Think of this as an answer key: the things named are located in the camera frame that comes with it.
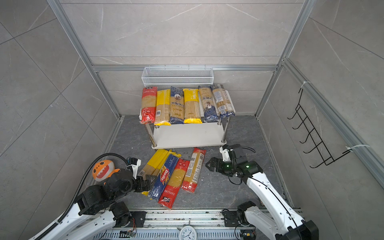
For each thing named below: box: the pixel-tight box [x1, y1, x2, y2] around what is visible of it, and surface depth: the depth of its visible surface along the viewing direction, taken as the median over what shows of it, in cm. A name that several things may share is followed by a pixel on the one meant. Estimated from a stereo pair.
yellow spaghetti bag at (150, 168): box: [138, 149, 168, 179], surface depth 93 cm
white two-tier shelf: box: [144, 116, 231, 149], surface depth 98 cm
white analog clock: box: [179, 225, 197, 240], surface depth 68 cm
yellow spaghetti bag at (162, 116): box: [154, 89, 172, 126], surface depth 74 cm
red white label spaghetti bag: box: [181, 147, 206, 193], surface depth 89 cm
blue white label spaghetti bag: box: [210, 84, 236, 120], surface depth 77 cm
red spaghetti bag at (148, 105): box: [140, 86, 158, 125], surface depth 75 cm
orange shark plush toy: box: [92, 160, 121, 182], surface depth 83 cm
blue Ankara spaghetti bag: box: [169, 86, 185, 125], surface depth 74 cm
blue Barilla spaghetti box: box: [148, 154, 180, 200], surface depth 85 cm
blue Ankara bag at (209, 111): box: [198, 85, 219, 123], surface depth 76 cm
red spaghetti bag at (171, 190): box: [158, 158, 190, 210], surface depth 83 cm
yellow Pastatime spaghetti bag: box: [183, 88, 203, 124], surface depth 75 cm
